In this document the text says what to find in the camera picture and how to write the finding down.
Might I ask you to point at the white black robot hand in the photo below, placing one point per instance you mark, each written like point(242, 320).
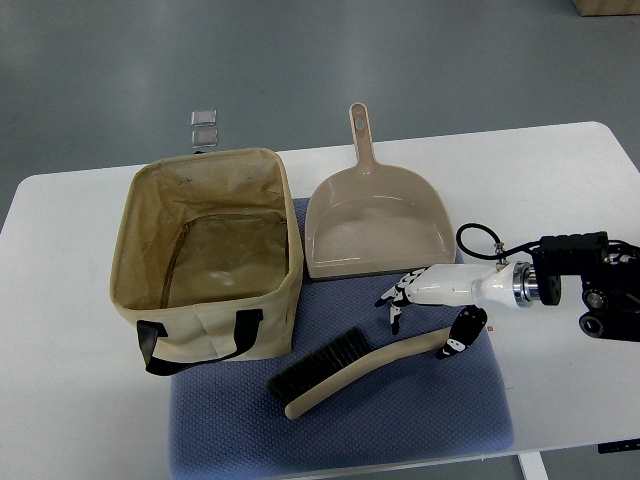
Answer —
point(472, 287)

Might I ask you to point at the beige hand broom black bristles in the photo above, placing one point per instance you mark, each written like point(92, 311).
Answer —
point(337, 364)

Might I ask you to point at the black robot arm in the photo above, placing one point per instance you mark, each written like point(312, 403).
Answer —
point(608, 270)

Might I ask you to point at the white paper with red mark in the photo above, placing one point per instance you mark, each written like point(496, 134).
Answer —
point(499, 350)

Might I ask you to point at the beige plastic dustpan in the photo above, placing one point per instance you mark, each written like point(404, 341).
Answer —
point(374, 218)

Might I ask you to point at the white table leg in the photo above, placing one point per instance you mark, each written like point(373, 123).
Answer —
point(532, 466)

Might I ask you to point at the black table control panel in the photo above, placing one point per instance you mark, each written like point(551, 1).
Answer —
point(619, 446)

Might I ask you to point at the blue textured mat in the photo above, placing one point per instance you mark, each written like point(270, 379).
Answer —
point(225, 424)

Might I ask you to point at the cardboard box corner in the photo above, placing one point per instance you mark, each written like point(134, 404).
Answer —
point(591, 8)

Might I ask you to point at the upper floor marker plate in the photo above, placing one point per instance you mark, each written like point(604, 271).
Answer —
point(203, 117)

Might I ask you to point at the yellow fabric bag black handle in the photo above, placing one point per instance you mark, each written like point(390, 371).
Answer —
point(208, 263)

